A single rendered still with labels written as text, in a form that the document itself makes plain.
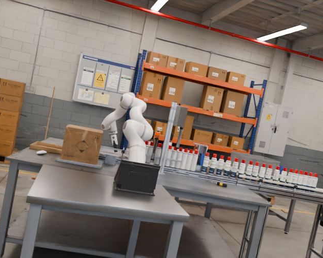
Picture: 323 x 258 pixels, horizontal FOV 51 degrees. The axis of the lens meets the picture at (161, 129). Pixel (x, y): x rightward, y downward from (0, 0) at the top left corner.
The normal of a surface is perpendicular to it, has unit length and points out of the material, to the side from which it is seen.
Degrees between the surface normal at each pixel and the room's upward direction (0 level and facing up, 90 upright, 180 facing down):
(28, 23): 90
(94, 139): 90
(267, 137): 90
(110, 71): 90
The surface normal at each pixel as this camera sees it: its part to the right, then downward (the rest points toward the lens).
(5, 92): 0.34, 0.13
